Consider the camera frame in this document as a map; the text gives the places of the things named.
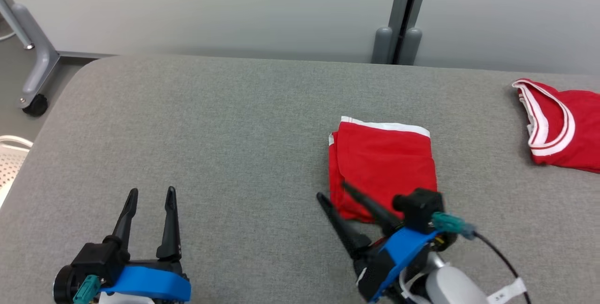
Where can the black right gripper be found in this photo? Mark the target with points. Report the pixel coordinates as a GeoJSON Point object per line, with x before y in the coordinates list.
{"type": "Point", "coordinates": [368, 266]}

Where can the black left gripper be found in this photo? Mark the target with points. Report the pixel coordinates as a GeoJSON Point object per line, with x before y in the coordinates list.
{"type": "Point", "coordinates": [154, 263]}

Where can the red shorts with white band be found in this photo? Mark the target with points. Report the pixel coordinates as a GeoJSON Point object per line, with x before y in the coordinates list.
{"type": "Point", "coordinates": [384, 163]}

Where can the red basketball jersey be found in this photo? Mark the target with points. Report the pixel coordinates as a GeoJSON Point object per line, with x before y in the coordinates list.
{"type": "Point", "coordinates": [581, 126]}

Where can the white perforated laundry basket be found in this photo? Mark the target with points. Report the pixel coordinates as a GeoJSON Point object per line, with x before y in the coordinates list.
{"type": "Point", "coordinates": [11, 168]}

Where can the grey partition leg with caster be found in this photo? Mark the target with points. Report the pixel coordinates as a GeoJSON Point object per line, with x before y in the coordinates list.
{"type": "Point", "coordinates": [44, 60]}

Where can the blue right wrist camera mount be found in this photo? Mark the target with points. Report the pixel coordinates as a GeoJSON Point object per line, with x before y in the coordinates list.
{"type": "Point", "coordinates": [403, 248]}

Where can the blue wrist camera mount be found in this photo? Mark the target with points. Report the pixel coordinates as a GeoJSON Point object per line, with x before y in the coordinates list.
{"type": "Point", "coordinates": [403, 248]}
{"type": "Point", "coordinates": [150, 283]}

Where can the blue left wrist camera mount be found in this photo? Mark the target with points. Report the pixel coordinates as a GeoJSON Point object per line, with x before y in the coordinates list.
{"type": "Point", "coordinates": [150, 283]}

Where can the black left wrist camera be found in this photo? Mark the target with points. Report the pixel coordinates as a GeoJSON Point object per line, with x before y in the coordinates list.
{"type": "Point", "coordinates": [98, 259]}

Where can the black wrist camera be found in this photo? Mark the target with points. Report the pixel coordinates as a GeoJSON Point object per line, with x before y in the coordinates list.
{"type": "Point", "coordinates": [98, 259]}
{"type": "Point", "coordinates": [419, 208]}

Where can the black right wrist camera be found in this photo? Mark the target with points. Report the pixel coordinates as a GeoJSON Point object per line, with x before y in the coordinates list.
{"type": "Point", "coordinates": [419, 208]}

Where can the teal left camera connector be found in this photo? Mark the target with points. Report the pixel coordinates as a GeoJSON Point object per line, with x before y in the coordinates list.
{"type": "Point", "coordinates": [86, 290]}

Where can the teal camera connector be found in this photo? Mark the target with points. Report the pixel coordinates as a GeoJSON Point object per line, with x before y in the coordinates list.
{"type": "Point", "coordinates": [86, 290]}
{"type": "Point", "coordinates": [450, 223]}

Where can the teal right camera connector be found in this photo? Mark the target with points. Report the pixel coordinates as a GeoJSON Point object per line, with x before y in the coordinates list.
{"type": "Point", "coordinates": [450, 223]}

